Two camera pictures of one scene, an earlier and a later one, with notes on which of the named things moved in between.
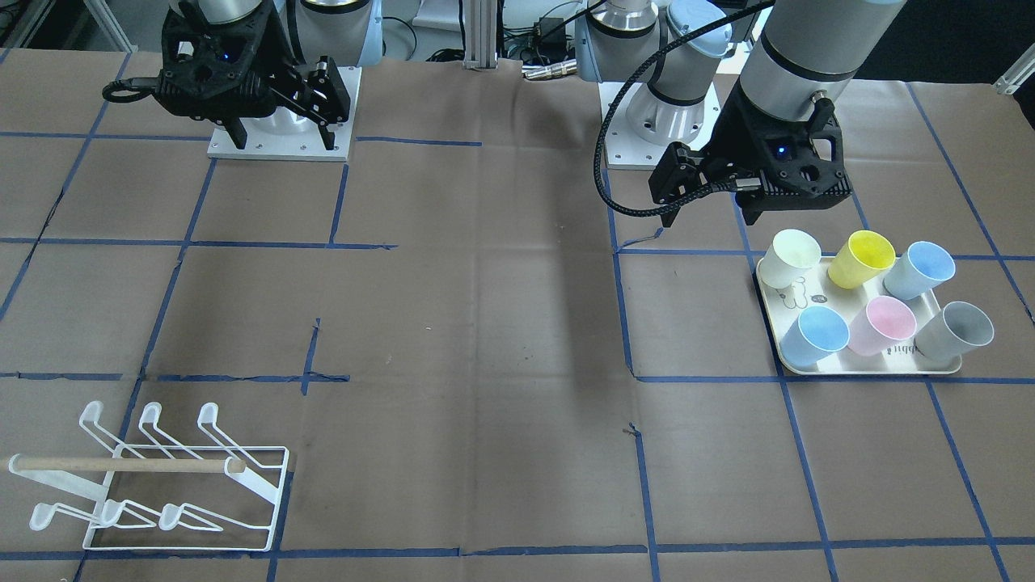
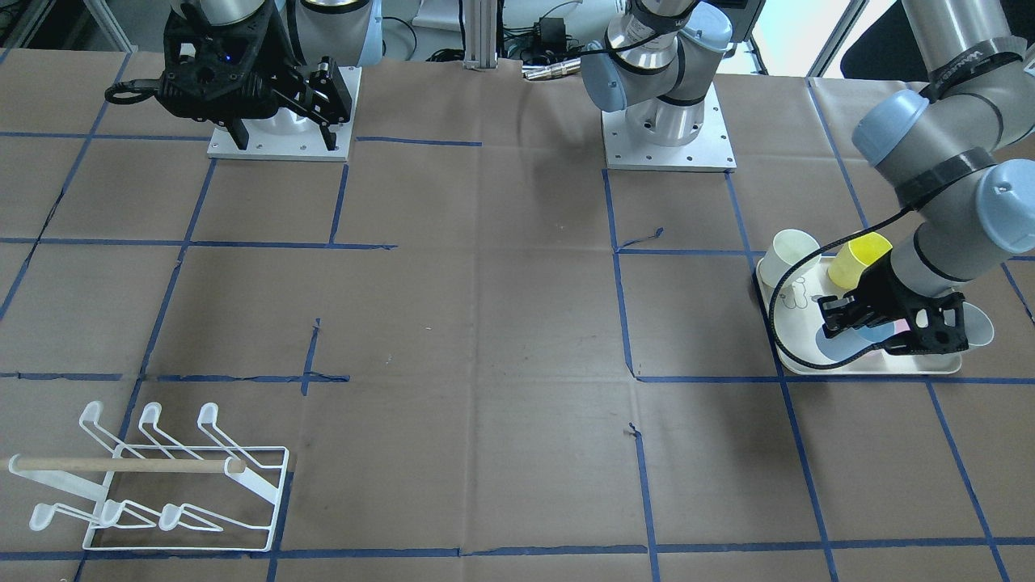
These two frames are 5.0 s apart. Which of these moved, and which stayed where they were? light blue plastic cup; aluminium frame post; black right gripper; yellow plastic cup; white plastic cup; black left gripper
Moved: black left gripper; light blue plastic cup
Stayed: aluminium frame post; yellow plastic cup; white plastic cup; black right gripper
